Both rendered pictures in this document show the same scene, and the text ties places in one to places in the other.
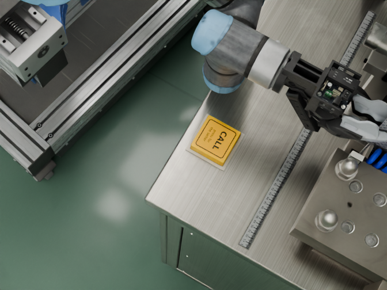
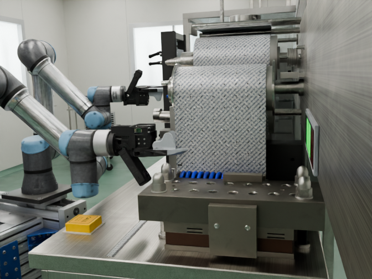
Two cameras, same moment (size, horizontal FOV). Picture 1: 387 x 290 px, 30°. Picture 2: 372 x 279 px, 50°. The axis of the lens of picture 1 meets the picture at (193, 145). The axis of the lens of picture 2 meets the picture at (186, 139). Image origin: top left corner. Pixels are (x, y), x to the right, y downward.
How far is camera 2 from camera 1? 1.12 m
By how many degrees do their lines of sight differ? 65
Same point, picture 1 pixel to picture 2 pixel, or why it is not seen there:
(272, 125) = (123, 218)
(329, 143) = not seen: hidden behind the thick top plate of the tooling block
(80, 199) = not seen: outside the picture
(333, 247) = (168, 195)
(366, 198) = (184, 183)
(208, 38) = (67, 133)
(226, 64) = (79, 144)
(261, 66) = (98, 134)
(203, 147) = (74, 222)
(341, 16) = not seen: hidden behind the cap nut
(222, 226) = (91, 252)
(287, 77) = (114, 133)
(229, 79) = (86, 170)
